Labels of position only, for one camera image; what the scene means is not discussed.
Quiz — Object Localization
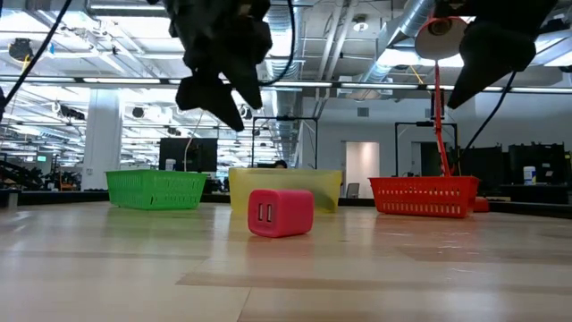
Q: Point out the black metal rig frame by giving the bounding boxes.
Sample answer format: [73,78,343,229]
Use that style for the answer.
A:
[394,121,459,178]
[251,115,319,171]

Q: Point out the pink usb wall charger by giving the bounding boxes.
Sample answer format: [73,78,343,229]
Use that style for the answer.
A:
[248,188,315,239]

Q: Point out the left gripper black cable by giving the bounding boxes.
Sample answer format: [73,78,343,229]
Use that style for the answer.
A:
[257,0,297,87]

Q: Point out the yellow translucent plastic bin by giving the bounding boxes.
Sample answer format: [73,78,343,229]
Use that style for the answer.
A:
[228,167,344,215]

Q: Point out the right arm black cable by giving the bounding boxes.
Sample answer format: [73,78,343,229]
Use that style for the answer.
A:
[462,70,518,154]

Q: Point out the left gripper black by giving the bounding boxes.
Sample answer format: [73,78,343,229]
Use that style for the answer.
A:
[163,0,273,133]

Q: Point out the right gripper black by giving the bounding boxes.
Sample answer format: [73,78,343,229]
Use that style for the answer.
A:
[447,20,537,110]

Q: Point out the black background monitor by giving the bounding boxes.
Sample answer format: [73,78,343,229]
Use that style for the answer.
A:
[158,137,219,174]

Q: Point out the green plastic basket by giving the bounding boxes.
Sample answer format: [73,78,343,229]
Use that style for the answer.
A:
[105,169,208,211]

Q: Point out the black hanging cable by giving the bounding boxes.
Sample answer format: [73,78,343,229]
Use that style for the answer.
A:
[0,0,73,111]

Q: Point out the black background cabinets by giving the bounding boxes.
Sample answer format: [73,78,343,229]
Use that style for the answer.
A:
[459,141,569,187]

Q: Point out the red and white box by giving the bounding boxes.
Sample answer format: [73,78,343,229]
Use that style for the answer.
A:
[368,175,481,219]

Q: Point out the red desk lamp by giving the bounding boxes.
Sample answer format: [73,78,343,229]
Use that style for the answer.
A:
[414,15,492,214]

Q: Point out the black aluminium table frame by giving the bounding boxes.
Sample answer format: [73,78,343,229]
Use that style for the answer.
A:
[0,189,572,220]

